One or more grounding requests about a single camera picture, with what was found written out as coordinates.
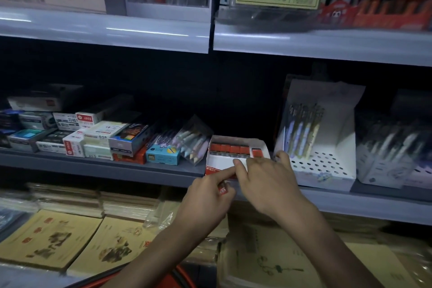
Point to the white barcode box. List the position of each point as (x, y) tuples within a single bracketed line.
[(65, 121)]

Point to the person's left hand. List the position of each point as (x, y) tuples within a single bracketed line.
[(199, 206)]

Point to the dark blue colourful box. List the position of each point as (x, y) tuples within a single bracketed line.
[(131, 137)]

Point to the beige notebook with ink drawing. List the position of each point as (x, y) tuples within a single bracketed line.
[(47, 239), (111, 247)]

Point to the white and black box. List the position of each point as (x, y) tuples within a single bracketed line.
[(40, 98)]

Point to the dark grey box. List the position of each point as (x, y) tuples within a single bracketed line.
[(54, 142)]

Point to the teal box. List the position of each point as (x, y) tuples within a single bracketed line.
[(27, 137)]

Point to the white and green box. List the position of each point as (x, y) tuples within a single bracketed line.
[(103, 132)]

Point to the bunch of pastel pens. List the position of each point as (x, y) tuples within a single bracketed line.
[(302, 131)]

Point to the person's right forearm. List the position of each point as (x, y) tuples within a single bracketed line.
[(324, 250)]

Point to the white and red carton tray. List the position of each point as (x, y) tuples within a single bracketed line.
[(219, 163)]

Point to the clear bag of pastel pens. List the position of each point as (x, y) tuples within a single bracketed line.
[(194, 141)]

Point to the person's right hand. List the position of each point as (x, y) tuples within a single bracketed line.
[(270, 190)]

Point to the small blue box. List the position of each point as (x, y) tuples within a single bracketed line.
[(163, 155)]

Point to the small red packet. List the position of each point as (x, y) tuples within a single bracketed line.
[(223, 190)]

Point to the row of red packets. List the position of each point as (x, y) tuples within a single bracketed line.
[(229, 149)]

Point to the grey metal shelf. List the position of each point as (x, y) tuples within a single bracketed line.
[(101, 168), (337, 46), (364, 205), (101, 29)]

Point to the person's left forearm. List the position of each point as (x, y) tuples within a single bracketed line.
[(158, 257)]

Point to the stack of beige notebooks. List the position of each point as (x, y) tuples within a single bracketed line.
[(64, 200), (128, 205)]

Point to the person's left thumb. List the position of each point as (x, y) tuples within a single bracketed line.
[(229, 198)]

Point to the white printed pen display box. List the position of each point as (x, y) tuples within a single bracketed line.
[(388, 159)]

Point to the person's right thumb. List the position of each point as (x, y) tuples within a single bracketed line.
[(241, 171)]

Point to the pale green box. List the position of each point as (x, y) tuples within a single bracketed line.
[(98, 152)]

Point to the long white red-label box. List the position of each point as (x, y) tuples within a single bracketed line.
[(98, 112)]

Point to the white perforated pen display box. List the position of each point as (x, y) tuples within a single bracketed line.
[(334, 149)]

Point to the flat red box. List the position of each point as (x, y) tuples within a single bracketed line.
[(130, 158)]

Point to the small white and red box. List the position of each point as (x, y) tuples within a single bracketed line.
[(73, 144)]

